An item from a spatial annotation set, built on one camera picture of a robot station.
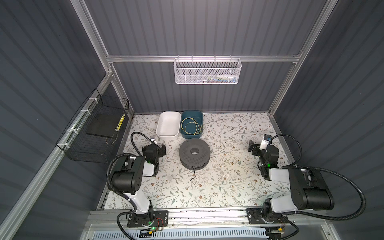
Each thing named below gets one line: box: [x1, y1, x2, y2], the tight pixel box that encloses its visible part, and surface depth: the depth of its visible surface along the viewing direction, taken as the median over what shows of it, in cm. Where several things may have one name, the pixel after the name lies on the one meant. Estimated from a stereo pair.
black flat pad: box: [86, 113, 125, 138], surface depth 77 cm
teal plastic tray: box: [180, 110, 203, 139], surface depth 113 cm
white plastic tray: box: [156, 111, 182, 140], surface depth 112 cm
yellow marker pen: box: [116, 113, 126, 132], surface depth 80 cm
